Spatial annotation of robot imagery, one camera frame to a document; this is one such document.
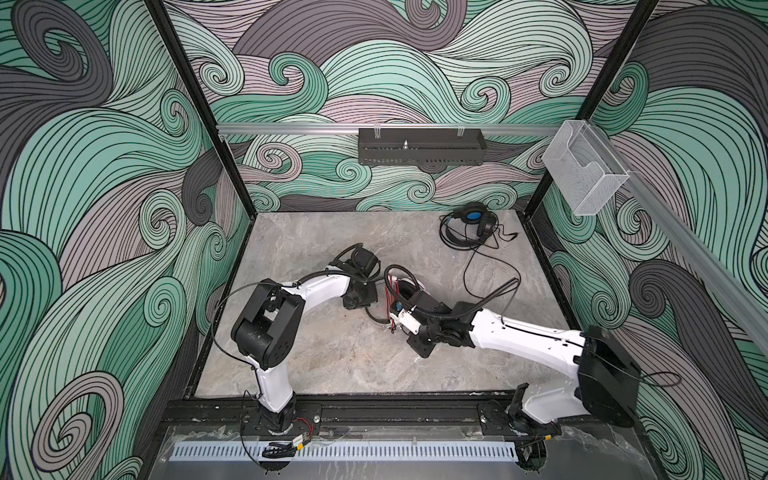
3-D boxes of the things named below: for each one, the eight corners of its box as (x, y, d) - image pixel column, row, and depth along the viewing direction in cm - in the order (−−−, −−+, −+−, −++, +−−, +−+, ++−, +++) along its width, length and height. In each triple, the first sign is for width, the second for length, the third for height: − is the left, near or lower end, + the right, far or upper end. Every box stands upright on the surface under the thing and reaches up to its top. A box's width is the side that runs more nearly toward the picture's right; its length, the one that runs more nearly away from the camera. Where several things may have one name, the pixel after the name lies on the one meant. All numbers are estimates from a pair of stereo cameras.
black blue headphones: (449, 248, 111) (453, 234, 105) (442, 215, 122) (446, 201, 116) (494, 248, 111) (501, 234, 105) (483, 215, 122) (489, 201, 116)
